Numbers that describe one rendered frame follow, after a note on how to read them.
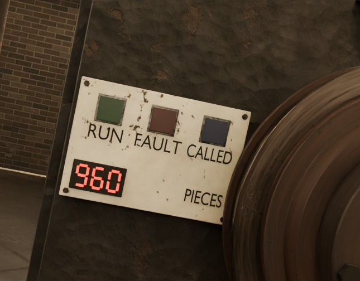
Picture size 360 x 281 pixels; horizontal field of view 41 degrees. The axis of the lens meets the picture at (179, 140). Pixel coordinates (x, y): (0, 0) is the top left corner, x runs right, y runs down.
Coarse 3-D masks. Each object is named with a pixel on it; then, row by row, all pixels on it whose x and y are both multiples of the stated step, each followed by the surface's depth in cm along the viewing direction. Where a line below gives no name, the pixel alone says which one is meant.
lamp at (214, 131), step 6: (210, 120) 72; (216, 120) 72; (204, 126) 72; (210, 126) 72; (216, 126) 72; (222, 126) 72; (204, 132) 72; (210, 132) 72; (216, 132) 72; (222, 132) 73; (204, 138) 72; (210, 138) 72; (216, 138) 73; (222, 138) 73; (222, 144) 73
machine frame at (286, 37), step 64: (128, 0) 72; (192, 0) 73; (256, 0) 74; (320, 0) 75; (128, 64) 73; (192, 64) 74; (256, 64) 75; (320, 64) 76; (64, 128) 81; (256, 128) 76; (64, 256) 74; (128, 256) 75; (192, 256) 76
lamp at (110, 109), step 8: (104, 96) 71; (104, 104) 71; (112, 104) 71; (120, 104) 71; (104, 112) 71; (112, 112) 71; (120, 112) 71; (104, 120) 71; (112, 120) 71; (120, 120) 71
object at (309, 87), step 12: (336, 72) 67; (312, 84) 67; (300, 96) 67; (276, 108) 67; (264, 120) 67; (264, 132) 67; (252, 144) 67; (240, 156) 67; (240, 168) 67; (228, 192) 67; (228, 204) 67; (228, 216) 67; (228, 228) 67; (228, 240) 67; (228, 252) 68; (228, 264) 68
